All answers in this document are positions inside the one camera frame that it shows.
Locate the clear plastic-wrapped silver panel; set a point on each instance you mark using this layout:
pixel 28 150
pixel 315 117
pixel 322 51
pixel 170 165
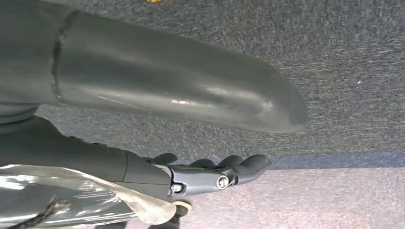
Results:
pixel 63 196

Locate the small round beige caster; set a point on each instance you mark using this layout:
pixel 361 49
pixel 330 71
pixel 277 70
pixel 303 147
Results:
pixel 183 208

